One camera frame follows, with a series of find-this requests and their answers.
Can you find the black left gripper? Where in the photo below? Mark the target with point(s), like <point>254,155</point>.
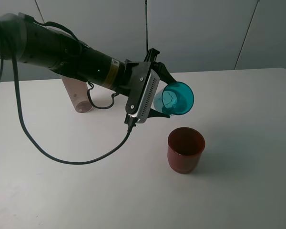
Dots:
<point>132,82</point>

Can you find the red plastic cup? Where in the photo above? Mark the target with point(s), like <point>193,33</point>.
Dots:
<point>185,147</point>

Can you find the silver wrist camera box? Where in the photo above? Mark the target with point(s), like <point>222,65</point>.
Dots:
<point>142,99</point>

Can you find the teal translucent plastic cup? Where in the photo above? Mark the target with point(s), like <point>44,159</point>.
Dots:
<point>175,99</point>

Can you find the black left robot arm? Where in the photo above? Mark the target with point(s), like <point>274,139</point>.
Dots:
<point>56,48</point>

